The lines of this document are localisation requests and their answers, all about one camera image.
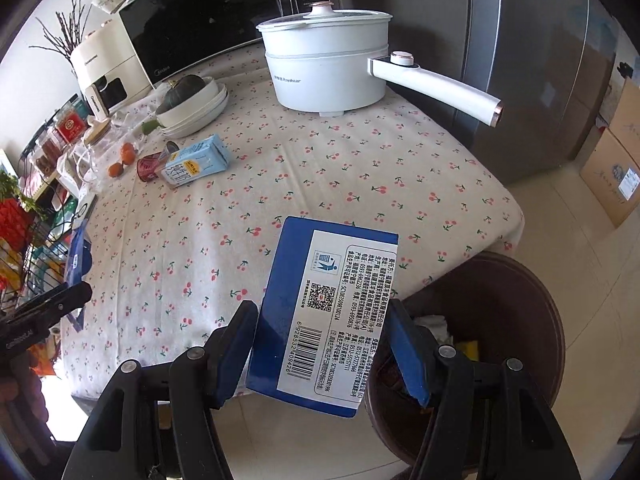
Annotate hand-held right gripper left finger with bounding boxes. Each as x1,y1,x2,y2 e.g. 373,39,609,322
62,300,259,480

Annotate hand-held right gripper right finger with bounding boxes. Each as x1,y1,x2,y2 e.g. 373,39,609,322
385,299,583,480

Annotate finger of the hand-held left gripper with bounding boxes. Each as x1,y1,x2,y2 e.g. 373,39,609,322
10,281,93,331

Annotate blue cardboard box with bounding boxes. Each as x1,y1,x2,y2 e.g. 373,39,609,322
245,216,400,418

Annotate brown round bin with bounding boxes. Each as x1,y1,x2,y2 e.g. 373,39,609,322
364,252,566,468

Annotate blue pouch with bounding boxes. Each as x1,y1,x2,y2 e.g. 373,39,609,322
64,225,94,331

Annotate open pink can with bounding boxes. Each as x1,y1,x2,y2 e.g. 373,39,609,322
136,152,173,182

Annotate red tin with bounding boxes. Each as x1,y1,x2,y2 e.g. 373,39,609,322
54,110,88,145

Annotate cherry print tablecloth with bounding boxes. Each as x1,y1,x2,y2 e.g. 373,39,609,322
60,42,525,401

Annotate light blue drink carton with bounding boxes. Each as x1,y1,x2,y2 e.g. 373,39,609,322
160,134,232,189

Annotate white bowl with squash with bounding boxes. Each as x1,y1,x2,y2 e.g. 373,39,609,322
155,77,229,138

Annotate dark green squash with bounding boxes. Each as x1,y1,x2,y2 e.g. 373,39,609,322
155,74,213,116

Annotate cream white appliance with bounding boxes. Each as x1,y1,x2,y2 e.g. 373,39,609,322
70,17,153,123

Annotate bare twigs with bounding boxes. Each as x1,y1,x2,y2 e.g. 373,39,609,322
35,0,93,66

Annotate white electric pot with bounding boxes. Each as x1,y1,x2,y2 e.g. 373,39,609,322
256,2,505,128

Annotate black microwave oven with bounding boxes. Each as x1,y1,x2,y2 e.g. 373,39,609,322
117,0,333,92

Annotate grey refrigerator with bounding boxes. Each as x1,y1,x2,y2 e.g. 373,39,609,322
345,0,621,186

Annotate black wire rack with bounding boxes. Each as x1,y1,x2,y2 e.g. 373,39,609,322
0,145,86,311

